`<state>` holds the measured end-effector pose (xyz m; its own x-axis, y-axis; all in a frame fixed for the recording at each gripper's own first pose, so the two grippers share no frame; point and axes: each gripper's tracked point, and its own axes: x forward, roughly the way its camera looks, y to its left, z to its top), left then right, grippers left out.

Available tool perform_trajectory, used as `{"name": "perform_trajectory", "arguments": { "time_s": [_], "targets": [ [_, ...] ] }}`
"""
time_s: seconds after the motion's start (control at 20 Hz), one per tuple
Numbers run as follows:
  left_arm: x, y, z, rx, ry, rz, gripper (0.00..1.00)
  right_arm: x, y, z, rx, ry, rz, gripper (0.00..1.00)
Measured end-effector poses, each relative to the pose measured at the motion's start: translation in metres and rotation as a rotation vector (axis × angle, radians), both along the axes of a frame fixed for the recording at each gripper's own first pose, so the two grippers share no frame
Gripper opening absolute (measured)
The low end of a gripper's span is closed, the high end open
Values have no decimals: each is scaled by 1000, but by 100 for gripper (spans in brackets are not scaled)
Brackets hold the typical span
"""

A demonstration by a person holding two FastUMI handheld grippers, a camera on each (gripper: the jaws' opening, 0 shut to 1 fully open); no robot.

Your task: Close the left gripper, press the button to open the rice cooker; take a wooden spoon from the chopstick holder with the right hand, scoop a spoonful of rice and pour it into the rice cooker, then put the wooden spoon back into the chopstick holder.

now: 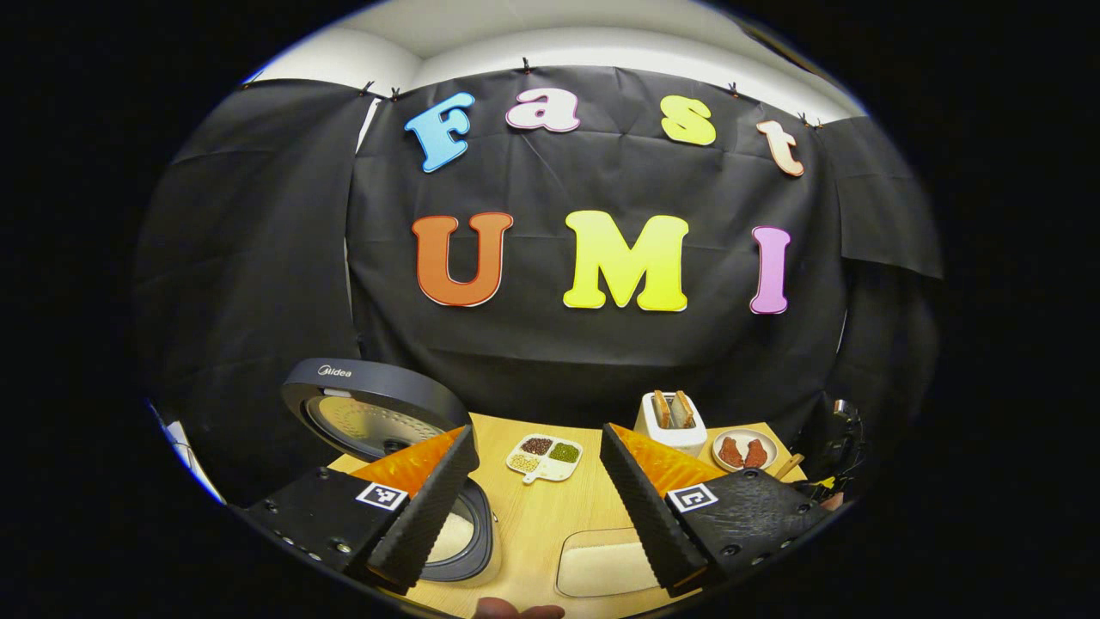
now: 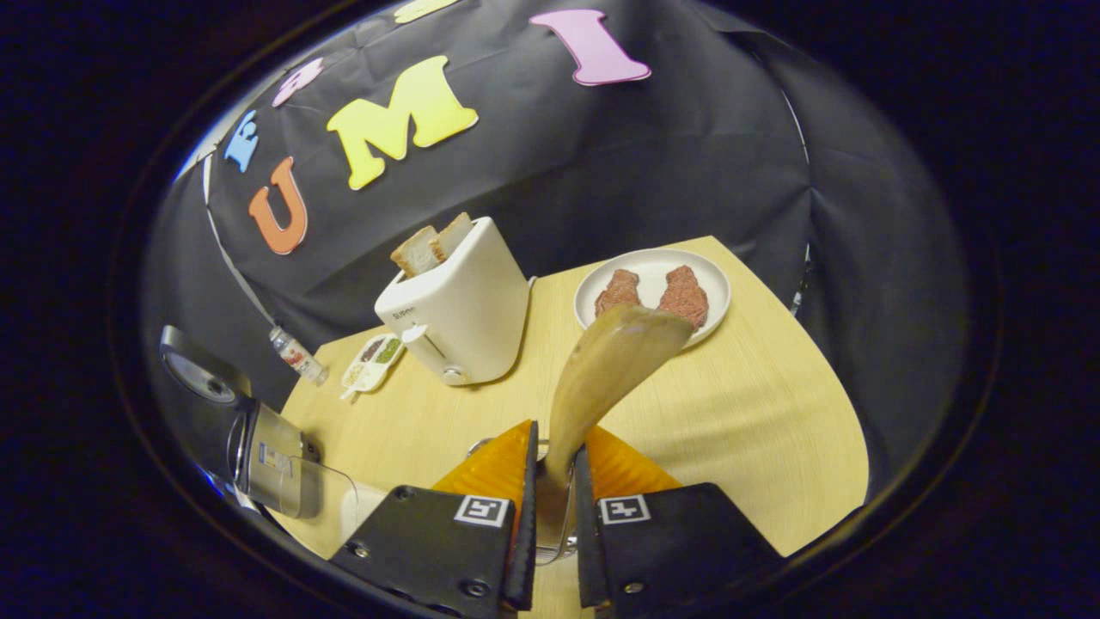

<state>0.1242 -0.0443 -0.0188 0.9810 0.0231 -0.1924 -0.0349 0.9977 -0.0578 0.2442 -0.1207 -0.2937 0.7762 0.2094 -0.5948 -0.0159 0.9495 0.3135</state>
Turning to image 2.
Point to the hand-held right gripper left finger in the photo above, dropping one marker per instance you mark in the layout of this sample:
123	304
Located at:
522	559

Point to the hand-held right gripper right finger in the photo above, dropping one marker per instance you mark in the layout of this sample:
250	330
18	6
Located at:
586	559

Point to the clear chopstick holder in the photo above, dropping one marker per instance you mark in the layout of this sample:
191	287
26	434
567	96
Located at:
554	524

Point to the wooden spoon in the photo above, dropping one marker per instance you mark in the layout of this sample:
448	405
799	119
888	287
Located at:
601	370

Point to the black rice cooker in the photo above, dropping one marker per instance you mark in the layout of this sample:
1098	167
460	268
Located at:
275	456

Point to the white divided tray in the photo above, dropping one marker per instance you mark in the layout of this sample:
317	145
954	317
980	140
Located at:
365	378

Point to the white toaster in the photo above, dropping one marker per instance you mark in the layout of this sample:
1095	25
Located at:
464	318

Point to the green beans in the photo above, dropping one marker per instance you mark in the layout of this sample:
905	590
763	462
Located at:
390	349

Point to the brown beans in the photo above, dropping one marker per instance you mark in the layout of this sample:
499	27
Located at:
372	349

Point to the white round plate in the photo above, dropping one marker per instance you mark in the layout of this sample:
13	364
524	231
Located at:
653	266

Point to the small clear bottle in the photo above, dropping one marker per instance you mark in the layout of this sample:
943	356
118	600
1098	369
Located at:
298	354

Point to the black backdrop cloth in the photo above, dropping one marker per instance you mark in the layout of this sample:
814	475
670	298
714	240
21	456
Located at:
687	172

